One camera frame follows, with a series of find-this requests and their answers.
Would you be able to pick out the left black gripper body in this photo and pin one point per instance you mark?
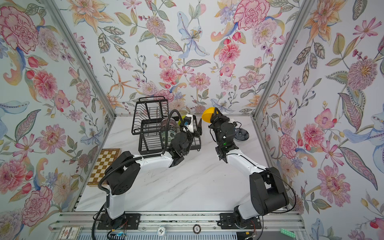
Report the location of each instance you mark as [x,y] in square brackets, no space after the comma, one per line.
[189,139]

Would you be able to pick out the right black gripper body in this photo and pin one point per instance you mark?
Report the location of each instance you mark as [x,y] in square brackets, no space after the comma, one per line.
[220,124]

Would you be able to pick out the yellow bowl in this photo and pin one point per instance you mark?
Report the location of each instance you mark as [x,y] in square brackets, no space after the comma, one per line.
[207,114]

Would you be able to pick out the dark blue grey bowl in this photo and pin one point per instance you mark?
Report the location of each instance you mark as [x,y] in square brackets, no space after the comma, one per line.
[241,135]

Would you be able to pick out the pink striped bowl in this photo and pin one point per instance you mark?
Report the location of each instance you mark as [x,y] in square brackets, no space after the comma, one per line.
[166,123]

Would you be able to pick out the black wire dish rack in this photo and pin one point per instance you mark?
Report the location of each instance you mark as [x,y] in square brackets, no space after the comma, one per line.
[148,115]

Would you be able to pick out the green leaf pattern bowl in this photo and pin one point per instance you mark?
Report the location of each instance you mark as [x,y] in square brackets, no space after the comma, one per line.
[167,138]

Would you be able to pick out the black white patterned bowl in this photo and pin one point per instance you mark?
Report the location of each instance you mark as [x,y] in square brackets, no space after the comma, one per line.
[172,130]

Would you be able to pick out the lime green bowl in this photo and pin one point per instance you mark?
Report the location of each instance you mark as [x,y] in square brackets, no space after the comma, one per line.
[181,120]

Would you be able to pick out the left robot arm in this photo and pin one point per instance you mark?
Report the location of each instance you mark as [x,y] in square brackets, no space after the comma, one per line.
[121,174]

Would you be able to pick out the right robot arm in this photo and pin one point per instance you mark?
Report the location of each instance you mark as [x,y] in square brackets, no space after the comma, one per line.
[267,190]

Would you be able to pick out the wooden chessboard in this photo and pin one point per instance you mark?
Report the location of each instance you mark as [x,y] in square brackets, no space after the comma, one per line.
[105,159]

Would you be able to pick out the green connector block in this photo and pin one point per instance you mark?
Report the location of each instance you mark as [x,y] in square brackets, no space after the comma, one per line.
[288,233]

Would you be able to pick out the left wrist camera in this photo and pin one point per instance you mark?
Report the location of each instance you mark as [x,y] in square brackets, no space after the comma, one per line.
[188,123]

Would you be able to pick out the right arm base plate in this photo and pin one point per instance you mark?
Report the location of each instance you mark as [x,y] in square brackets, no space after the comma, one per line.
[232,221]

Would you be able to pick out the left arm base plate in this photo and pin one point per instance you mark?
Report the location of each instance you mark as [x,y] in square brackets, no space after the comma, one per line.
[124,222]

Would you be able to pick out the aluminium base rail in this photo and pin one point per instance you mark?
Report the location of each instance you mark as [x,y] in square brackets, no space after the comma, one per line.
[180,226]

